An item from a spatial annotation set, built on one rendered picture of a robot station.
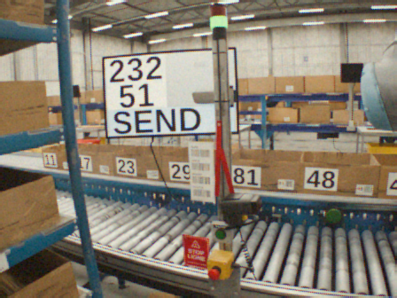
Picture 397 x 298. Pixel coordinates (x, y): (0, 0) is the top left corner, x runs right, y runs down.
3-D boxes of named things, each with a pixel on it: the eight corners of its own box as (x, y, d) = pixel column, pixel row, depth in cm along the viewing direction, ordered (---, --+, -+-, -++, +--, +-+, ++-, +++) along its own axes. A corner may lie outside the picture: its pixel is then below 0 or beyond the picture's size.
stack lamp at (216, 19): (207, 27, 81) (206, 7, 80) (214, 30, 86) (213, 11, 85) (223, 25, 79) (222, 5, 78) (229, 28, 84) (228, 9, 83)
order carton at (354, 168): (298, 194, 139) (299, 162, 136) (302, 178, 165) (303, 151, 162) (377, 199, 123) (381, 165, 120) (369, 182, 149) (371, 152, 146)
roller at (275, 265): (260, 292, 94) (260, 281, 93) (283, 230, 140) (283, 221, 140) (273, 294, 92) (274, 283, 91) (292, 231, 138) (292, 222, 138)
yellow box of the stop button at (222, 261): (205, 278, 89) (204, 261, 87) (214, 265, 96) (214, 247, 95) (248, 287, 82) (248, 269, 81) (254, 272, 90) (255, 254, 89)
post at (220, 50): (208, 296, 99) (197, 42, 83) (213, 288, 103) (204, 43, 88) (239, 303, 94) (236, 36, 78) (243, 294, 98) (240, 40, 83)
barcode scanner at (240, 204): (260, 231, 80) (256, 198, 79) (222, 231, 85) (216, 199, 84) (265, 223, 86) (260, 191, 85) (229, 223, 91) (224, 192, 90)
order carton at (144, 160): (113, 177, 188) (110, 152, 185) (138, 167, 214) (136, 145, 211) (163, 183, 171) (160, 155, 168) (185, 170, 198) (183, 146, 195)
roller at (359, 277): (353, 305, 81) (355, 294, 80) (347, 236, 127) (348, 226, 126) (368, 307, 78) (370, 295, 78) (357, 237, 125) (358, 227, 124)
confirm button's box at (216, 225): (211, 242, 91) (210, 223, 90) (214, 238, 94) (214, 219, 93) (230, 245, 89) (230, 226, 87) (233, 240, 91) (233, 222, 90)
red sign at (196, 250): (183, 265, 100) (182, 234, 98) (185, 263, 101) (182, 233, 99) (225, 273, 93) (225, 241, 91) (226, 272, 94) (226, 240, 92)
